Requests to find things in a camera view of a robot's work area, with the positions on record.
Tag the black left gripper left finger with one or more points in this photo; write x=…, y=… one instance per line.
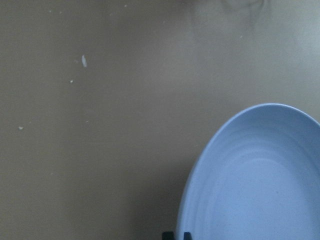
x=168, y=235

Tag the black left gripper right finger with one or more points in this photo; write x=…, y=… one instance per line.
x=187, y=236

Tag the blue plate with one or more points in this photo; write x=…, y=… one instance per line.
x=258, y=178

